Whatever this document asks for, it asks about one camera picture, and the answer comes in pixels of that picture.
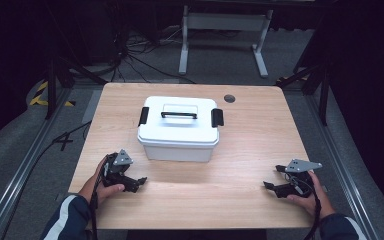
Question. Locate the person's right hand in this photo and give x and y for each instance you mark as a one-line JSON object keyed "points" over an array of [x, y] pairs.
{"points": [[318, 203]]}

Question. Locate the grey round table grommet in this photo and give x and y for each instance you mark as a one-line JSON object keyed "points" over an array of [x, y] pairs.
{"points": [[229, 98]]}

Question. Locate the black metal stand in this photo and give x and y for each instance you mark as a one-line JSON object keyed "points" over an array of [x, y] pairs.
{"points": [[323, 90], [51, 86]]}

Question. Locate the white metal desk frame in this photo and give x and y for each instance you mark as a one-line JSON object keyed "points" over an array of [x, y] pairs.
{"points": [[226, 21]]}

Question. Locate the aluminium floor rail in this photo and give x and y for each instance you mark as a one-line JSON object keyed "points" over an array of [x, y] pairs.
{"points": [[341, 173], [20, 173]]}

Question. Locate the black box latch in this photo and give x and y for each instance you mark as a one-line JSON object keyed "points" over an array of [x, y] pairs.
{"points": [[143, 116], [217, 117]]}

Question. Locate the white box lid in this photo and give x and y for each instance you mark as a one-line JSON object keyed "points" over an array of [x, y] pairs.
{"points": [[180, 128]]}

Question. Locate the yellow black floor tape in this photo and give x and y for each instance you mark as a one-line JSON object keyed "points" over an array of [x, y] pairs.
{"points": [[40, 96]]}

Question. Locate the white plastic storage box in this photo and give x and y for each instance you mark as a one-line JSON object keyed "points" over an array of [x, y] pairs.
{"points": [[176, 152]]}

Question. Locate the person's left hand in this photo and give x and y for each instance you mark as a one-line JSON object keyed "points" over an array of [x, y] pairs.
{"points": [[95, 191]]}

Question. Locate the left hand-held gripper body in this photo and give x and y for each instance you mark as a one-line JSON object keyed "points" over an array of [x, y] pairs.
{"points": [[111, 173]]}

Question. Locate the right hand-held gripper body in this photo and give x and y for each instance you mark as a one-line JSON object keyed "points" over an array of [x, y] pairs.
{"points": [[301, 186]]}

